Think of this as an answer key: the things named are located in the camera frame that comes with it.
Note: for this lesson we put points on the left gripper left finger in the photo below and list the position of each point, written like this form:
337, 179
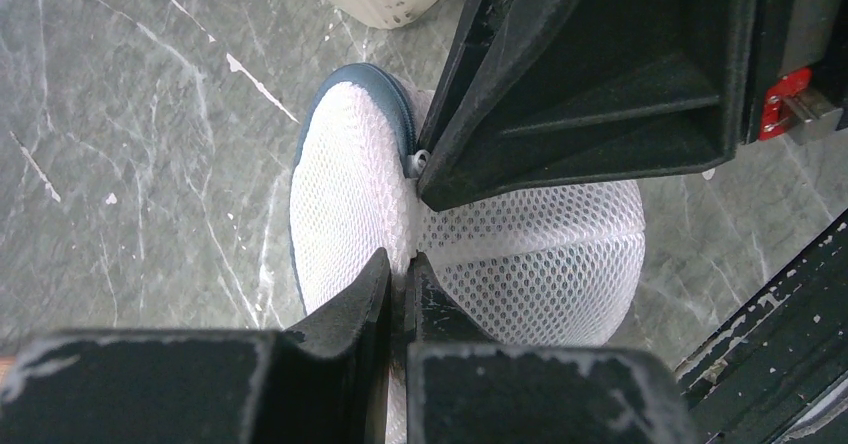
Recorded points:
323, 380

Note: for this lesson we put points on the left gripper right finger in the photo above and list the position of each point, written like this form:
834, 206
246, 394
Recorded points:
462, 386

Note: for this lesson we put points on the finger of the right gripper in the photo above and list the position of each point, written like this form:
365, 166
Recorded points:
539, 93

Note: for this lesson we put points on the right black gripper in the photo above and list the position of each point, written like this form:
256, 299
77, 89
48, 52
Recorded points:
797, 77

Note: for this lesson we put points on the white mesh laundry bag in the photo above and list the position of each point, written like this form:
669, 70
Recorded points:
552, 266

